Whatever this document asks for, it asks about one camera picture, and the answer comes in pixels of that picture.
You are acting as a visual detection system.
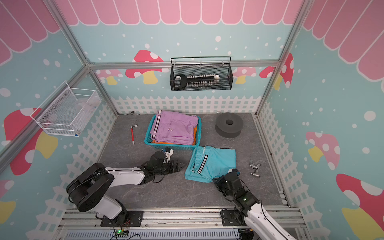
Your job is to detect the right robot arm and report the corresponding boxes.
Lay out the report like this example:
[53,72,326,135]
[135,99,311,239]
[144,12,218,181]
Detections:
[213,169,294,240]

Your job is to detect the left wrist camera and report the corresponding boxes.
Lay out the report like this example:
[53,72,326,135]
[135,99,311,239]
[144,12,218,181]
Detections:
[162,148,174,163]

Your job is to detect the grey foam roll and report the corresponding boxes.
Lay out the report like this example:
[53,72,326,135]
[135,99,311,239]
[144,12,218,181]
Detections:
[215,113,244,139]

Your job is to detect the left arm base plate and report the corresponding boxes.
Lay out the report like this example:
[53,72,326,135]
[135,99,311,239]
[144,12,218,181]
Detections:
[100,211,144,228]

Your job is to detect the teal plastic basket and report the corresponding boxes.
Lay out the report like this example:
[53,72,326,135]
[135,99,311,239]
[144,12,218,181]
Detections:
[144,115,202,151]

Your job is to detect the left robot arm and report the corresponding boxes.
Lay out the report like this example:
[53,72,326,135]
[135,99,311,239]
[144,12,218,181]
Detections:
[66,148,185,226]

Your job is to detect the purple pants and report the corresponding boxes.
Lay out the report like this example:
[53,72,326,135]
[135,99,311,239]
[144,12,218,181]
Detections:
[150,110,199,133]

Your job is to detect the white wire wall basket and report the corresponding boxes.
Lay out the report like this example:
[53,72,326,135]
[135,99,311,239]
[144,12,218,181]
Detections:
[30,82,102,137]

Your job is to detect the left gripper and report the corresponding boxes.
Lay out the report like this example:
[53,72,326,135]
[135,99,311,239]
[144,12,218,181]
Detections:
[154,159,187,175]

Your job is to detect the teal pants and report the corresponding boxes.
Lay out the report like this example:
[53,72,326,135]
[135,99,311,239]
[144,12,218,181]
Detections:
[185,146,237,183]

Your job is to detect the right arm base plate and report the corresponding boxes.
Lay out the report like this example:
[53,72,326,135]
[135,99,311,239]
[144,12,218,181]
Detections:
[220,209,246,227]

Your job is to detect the green circuit board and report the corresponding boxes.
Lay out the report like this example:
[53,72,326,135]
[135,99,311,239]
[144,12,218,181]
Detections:
[112,229,129,239]

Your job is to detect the orange pants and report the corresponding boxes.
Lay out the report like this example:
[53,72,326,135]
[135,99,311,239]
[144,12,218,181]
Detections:
[150,127,197,145]

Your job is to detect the red handled hex wrench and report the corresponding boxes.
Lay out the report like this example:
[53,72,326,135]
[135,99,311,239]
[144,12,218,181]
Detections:
[131,125,138,145]

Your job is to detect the silver metal bracket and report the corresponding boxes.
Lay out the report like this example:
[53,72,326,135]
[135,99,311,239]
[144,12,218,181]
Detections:
[250,161,262,178]

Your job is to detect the black wire wall basket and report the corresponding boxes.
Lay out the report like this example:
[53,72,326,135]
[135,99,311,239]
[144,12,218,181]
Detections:
[170,56,234,92]

